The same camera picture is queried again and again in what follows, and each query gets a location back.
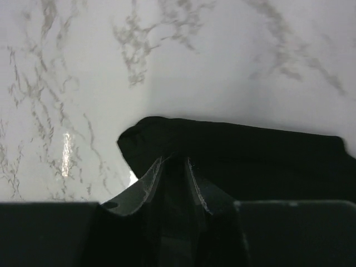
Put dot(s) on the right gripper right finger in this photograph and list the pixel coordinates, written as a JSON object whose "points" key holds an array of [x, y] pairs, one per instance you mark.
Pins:
{"points": [[229, 232]]}

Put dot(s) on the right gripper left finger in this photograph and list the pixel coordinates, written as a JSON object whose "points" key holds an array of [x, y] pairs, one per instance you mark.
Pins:
{"points": [[123, 231]]}

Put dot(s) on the black t shirt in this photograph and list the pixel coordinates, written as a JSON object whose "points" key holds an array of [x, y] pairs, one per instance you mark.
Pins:
{"points": [[249, 163]]}

